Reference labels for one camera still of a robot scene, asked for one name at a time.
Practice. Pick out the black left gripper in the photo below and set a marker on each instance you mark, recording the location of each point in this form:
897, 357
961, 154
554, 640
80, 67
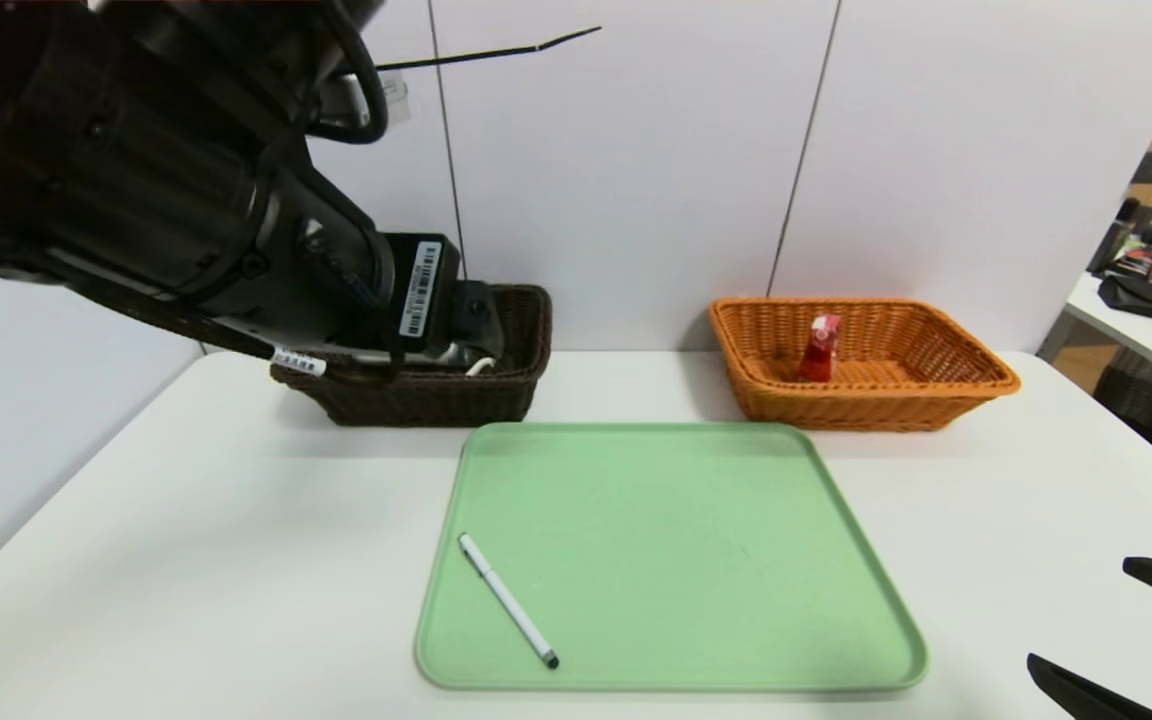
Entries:
426, 288

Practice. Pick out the white pen with dark tip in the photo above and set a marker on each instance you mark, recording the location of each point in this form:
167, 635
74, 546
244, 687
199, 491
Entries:
506, 598

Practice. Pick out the red drink carton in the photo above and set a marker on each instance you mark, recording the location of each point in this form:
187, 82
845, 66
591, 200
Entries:
820, 350

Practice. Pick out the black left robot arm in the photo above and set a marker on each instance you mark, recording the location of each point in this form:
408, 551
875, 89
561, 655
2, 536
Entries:
116, 170

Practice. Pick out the dark brown wicker basket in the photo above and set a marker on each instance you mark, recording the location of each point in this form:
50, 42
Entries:
416, 400

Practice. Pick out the orange wicker basket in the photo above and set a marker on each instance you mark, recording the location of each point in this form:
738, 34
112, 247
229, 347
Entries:
886, 400

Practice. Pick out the white side table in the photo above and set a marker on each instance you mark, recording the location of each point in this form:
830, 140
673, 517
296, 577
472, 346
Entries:
1146, 345

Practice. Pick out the light green plastic tray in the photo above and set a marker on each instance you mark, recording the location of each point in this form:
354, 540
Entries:
696, 560

